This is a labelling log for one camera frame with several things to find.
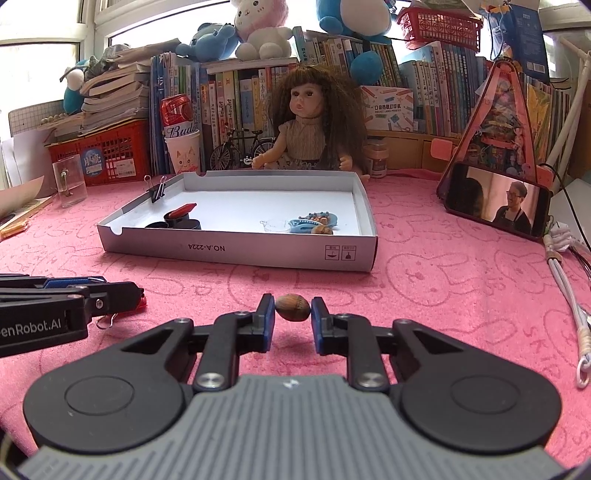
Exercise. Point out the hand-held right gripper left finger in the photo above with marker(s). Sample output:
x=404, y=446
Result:
x=269, y=323

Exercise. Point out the miniature black bicycle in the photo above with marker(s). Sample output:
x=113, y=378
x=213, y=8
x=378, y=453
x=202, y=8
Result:
x=224, y=157

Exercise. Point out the pile of loose papers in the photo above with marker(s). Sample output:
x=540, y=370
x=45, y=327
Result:
x=21, y=198

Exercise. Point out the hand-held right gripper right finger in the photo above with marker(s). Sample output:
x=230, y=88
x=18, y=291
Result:
x=317, y=325

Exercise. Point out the white cat print paper cup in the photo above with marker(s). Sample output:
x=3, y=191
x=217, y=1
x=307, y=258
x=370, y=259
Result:
x=184, y=154

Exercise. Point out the brown cardboard box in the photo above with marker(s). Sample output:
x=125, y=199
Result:
x=582, y=138

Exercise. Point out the clear glass cup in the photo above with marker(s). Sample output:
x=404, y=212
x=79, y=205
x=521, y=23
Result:
x=70, y=184

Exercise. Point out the black binder clip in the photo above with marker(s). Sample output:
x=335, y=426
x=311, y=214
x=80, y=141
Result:
x=157, y=191

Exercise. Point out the small red plastic basket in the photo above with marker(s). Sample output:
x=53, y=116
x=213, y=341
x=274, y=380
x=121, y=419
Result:
x=438, y=27

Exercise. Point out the flat black round cap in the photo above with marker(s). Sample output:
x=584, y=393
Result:
x=156, y=225

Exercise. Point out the stack of lying books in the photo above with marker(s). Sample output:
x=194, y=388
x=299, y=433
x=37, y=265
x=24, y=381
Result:
x=120, y=97

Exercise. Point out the blue packaging box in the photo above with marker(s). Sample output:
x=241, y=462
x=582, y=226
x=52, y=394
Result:
x=524, y=41

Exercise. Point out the large blue mouse plush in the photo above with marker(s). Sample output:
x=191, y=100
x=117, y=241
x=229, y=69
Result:
x=355, y=23

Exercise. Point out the small glass jar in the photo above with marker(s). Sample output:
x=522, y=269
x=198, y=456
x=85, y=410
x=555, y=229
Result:
x=377, y=161

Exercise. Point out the blue white plush toy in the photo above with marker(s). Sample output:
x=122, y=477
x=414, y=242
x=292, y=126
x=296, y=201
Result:
x=74, y=90

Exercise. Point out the white plastic case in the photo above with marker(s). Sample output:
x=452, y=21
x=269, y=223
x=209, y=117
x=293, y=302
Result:
x=575, y=207

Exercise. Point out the large red plastic crate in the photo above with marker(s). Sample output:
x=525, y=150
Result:
x=120, y=152

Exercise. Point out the row of upright books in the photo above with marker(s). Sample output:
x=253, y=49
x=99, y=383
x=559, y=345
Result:
x=434, y=92

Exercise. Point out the white cardboard box tray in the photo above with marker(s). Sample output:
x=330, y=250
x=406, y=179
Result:
x=258, y=203

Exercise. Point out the doll with brown curly hair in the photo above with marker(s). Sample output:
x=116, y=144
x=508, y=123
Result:
x=304, y=134

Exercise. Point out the white colourful printed carton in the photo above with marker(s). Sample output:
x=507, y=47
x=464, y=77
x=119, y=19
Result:
x=388, y=110

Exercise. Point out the red beer can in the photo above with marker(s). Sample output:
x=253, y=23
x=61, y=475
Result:
x=178, y=115

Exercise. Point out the red lipstick with black base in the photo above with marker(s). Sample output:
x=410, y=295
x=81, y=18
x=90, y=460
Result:
x=182, y=217

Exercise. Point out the crumpled white tissue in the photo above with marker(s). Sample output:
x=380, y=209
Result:
x=561, y=236

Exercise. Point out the black smartphone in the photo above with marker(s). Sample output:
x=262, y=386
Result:
x=498, y=203

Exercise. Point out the row of thin picture books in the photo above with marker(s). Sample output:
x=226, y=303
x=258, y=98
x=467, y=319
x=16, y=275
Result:
x=554, y=120

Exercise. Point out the small clear plastic dish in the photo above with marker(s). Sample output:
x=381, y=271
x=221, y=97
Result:
x=276, y=226

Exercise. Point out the small blue elephant plush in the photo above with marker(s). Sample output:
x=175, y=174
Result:
x=210, y=44

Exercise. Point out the pink white bunny plush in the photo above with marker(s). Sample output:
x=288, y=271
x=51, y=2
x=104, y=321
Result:
x=263, y=27

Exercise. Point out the pink bunny print tablecloth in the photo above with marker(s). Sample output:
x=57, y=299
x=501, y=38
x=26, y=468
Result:
x=438, y=286

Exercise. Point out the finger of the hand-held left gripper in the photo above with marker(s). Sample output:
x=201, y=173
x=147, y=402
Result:
x=115, y=295
x=74, y=280

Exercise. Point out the blue beaded hair clip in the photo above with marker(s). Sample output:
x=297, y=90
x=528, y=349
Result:
x=314, y=220

